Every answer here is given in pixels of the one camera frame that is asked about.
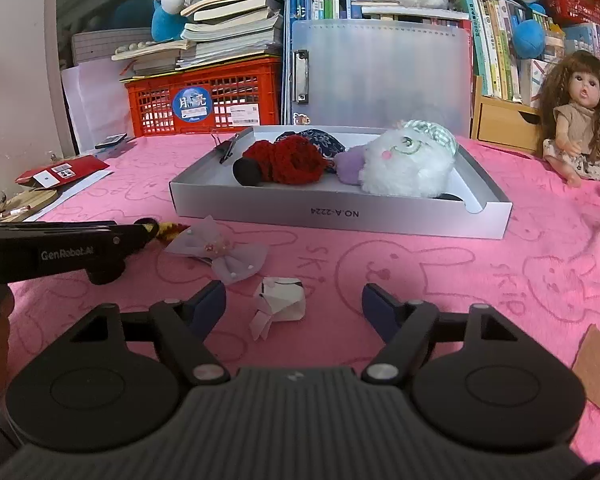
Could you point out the grid-lined board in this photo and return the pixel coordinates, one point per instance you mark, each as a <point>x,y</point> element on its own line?
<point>100,47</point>

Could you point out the white and purple plush toy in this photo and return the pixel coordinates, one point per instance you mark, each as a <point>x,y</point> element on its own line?
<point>405,170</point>

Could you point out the white paper sheet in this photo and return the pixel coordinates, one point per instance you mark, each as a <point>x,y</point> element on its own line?
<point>80,190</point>

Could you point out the red envelope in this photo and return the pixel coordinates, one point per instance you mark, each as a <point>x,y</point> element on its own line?
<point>80,167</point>

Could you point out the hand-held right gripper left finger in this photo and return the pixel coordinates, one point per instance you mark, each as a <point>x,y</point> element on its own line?
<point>207,310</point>

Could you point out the row of upright books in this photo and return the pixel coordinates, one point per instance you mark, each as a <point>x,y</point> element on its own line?
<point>495,50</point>

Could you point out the black binder clip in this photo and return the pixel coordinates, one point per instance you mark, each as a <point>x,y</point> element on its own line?
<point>227,147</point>

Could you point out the row of colourful book spines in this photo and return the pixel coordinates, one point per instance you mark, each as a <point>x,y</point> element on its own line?
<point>592,40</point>

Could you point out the white cardboard box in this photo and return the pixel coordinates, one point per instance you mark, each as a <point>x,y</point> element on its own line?
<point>330,210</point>

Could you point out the blue binders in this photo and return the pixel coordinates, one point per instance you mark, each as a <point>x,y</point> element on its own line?
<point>295,25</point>

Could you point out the folded white paper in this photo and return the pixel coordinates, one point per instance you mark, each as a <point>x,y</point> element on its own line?
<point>280,302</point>

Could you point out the row of books behind folder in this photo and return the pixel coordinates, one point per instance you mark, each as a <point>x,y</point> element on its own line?
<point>360,10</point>

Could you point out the yellow and red knitted piece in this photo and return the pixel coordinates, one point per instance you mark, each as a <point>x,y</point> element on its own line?
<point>170,230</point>

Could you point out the white sheets against wall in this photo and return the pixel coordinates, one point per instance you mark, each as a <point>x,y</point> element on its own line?
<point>95,110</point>

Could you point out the lilac tulle bow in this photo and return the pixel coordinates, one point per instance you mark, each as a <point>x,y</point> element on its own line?
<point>215,252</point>

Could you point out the small card box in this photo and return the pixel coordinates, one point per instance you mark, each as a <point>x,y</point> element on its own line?
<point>111,141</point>

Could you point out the red knitted toy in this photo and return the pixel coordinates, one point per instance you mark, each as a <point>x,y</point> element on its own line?
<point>290,162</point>

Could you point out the brown-haired doll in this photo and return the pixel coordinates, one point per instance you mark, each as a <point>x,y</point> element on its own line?
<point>580,110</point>

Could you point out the stack of books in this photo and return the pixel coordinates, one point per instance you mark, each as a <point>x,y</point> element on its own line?
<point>230,30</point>

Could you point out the translucent file folder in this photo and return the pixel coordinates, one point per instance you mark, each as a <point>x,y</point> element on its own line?
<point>380,75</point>

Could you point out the wooden board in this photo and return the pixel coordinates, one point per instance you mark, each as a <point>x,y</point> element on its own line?
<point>35,200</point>

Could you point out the red plastic crate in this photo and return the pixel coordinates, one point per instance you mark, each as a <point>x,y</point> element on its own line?
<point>150,105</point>

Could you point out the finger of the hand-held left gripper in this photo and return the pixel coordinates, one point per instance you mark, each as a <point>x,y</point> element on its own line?
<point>80,227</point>

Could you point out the blue and white cat plush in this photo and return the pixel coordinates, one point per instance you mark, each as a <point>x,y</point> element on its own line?
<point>167,15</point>

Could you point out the pink rabbit-print blanket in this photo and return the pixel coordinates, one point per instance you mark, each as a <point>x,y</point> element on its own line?
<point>480,270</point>

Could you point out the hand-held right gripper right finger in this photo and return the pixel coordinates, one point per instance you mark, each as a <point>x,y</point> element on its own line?
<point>380,312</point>

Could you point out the wooden drawer box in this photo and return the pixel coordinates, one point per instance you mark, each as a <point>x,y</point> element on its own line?
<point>500,120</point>

